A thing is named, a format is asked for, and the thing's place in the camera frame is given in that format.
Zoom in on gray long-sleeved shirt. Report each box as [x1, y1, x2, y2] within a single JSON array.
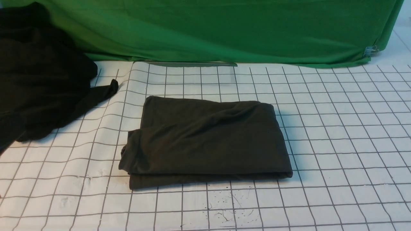
[[118, 96, 293, 190]]

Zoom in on green backdrop cloth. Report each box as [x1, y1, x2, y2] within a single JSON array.
[[0, 0, 404, 68]]

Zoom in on white grid mat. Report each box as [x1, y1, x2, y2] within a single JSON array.
[[1, 62, 411, 231]]

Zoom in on pile of black clothes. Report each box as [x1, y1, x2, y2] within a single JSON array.
[[0, 2, 119, 153]]

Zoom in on silver binder clip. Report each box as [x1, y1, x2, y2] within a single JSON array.
[[363, 46, 380, 57]]

